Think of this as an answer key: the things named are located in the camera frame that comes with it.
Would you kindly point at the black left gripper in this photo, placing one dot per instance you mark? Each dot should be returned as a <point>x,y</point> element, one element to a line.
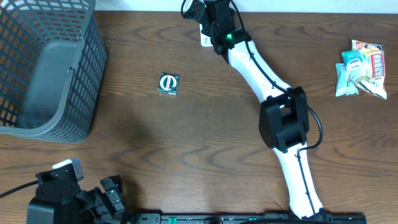
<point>101,199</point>

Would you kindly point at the dark green round-logo box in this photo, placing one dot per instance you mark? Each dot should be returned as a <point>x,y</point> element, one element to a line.
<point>168,83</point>

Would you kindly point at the teal wipes pack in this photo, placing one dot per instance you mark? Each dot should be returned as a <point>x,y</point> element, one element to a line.
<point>343,87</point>

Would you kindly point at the green tissue pack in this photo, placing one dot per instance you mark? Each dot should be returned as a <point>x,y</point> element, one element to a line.
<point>354,65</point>

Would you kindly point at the cream wet wipes pack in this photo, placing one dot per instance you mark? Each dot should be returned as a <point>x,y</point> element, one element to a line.
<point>371,78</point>

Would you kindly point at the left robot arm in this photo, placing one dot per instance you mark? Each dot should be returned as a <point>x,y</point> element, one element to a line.
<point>72,215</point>

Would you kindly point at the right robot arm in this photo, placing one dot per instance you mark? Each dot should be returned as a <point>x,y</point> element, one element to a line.
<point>284,113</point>

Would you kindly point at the white barcode scanner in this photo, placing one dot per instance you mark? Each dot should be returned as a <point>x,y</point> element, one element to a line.
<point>204,39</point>

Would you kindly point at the dark grey plastic mesh basket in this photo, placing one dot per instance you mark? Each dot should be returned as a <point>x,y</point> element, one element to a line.
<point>52,66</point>

